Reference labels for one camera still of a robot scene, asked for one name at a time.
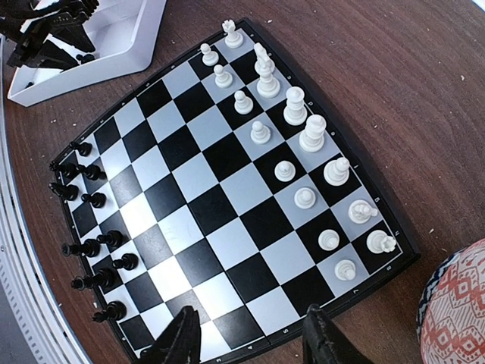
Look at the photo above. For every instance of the black pawn left board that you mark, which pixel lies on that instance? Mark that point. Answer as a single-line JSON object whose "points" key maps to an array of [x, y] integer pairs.
{"points": [[83, 149]]}

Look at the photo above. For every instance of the black pawn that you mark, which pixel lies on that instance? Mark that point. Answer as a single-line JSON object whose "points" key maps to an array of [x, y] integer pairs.
{"points": [[96, 200], [127, 261], [91, 172], [112, 238]]}

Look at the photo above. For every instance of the white plastic tray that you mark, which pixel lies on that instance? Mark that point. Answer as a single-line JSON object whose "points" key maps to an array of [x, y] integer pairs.
{"points": [[124, 34]]}

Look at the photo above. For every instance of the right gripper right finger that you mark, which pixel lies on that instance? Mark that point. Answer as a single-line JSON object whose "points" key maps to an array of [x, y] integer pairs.
{"points": [[323, 341]]}

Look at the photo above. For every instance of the black rook board corner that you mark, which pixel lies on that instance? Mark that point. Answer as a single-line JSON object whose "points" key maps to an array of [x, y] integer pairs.
{"points": [[69, 170]]}

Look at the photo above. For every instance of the black chess piece on board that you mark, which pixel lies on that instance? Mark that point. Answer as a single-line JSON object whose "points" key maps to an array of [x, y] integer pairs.
{"points": [[90, 248]]}

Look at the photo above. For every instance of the black bishop on board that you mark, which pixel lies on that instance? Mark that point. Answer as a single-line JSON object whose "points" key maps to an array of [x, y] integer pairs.
{"points": [[115, 310]]}

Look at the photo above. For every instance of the black chess piece king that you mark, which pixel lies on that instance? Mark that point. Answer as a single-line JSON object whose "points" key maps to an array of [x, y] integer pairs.
{"points": [[105, 279]]}

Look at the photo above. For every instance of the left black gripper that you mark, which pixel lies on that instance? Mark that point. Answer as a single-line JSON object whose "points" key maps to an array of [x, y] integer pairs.
{"points": [[49, 37]]}

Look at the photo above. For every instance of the black white chess board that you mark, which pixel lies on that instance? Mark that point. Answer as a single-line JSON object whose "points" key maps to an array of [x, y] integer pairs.
{"points": [[137, 143]]}

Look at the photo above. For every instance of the red patterned small dish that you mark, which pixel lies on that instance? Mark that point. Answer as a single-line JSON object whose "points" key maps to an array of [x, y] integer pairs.
{"points": [[450, 318]]}

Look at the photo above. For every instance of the black knight piece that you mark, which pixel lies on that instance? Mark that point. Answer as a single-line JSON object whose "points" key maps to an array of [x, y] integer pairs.
{"points": [[69, 192]]}

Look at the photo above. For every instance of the white chess pieces row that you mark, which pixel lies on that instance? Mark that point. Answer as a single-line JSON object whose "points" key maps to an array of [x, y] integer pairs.
{"points": [[278, 198]]}

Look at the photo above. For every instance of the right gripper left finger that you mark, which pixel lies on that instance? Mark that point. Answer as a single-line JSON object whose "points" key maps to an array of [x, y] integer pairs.
{"points": [[180, 341]]}

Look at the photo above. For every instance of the black pieces pile in tray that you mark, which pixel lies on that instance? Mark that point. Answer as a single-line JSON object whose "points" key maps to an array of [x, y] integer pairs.
{"points": [[81, 57]]}

